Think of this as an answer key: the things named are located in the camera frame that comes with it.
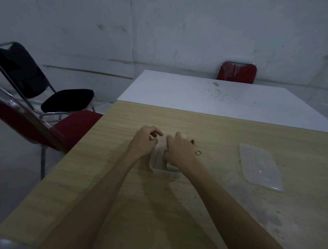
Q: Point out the person's right hand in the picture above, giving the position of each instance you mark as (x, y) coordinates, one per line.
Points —
(180, 154)

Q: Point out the person's left hand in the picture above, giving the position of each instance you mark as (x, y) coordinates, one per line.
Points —
(141, 143)

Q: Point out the person's right thumb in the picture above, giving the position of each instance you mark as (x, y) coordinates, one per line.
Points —
(167, 153)

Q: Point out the person's left thumb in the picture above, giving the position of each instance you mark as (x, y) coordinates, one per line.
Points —
(153, 141)

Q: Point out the clear plastic container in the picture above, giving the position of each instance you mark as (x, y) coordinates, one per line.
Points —
(157, 164)

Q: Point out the person's left forearm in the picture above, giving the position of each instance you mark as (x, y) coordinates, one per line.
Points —
(102, 200)

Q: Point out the person's right forearm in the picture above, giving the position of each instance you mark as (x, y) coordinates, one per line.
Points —
(225, 210)

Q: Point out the clear plastic lid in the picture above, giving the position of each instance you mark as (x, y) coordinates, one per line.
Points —
(260, 166)

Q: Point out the black folding chair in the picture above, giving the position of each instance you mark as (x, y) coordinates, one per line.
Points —
(66, 98)

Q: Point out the red chair with metal frame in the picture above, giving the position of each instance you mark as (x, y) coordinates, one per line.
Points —
(237, 73)
(74, 125)

